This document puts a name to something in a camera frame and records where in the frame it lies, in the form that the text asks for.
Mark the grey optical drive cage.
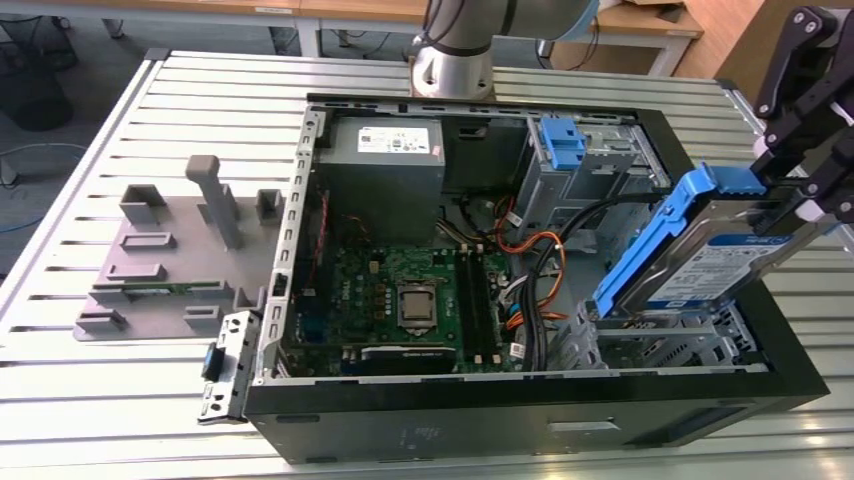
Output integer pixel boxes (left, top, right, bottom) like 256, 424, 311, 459
516, 117, 672, 236

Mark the black round bin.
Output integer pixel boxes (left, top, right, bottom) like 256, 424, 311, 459
0, 74, 75, 132

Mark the wooden desk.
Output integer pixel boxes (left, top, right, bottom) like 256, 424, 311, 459
99, 0, 706, 76

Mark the grey power supply unit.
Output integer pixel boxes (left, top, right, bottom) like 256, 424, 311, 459
312, 117, 447, 246

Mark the black graphics card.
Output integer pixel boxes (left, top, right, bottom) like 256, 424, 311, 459
358, 344, 459, 376

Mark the grey parts rack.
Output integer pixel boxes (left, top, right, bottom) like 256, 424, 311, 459
72, 154, 288, 344

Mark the grey metal disk bay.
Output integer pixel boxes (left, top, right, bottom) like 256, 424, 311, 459
576, 299, 762, 371

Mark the orange yellow wire bundle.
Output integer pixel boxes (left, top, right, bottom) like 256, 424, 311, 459
496, 197, 568, 331

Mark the wooden cabinet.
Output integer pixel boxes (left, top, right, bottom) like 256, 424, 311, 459
679, 0, 854, 141

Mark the black RAM slot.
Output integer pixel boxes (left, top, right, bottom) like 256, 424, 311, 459
472, 243, 506, 365
455, 243, 487, 365

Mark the hard disk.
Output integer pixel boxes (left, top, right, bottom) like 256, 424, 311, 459
586, 162, 839, 321

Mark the silver CPU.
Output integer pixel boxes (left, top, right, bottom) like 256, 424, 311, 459
399, 289, 439, 321

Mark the metal expansion slot bracket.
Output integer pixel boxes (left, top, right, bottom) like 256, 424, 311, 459
196, 309, 266, 426

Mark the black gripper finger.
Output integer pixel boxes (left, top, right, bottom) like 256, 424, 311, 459
750, 5, 854, 187
799, 134, 854, 226

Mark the thin red twisted wire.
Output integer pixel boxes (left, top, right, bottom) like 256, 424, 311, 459
303, 192, 332, 296

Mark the black cable bundle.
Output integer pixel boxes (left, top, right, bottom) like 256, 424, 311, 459
523, 192, 668, 374

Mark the blue drive bay latch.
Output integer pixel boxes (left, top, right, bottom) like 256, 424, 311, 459
540, 117, 587, 170

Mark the green motherboard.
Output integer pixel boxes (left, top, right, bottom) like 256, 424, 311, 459
286, 244, 528, 376

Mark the CPU socket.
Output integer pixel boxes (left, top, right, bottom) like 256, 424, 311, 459
392, 278, 443, 337

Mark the green RAM stick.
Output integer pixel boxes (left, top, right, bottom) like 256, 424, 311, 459
92, 282, 221, 296

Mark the black PC case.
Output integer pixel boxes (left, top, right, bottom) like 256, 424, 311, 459
243, 92, 833, 464

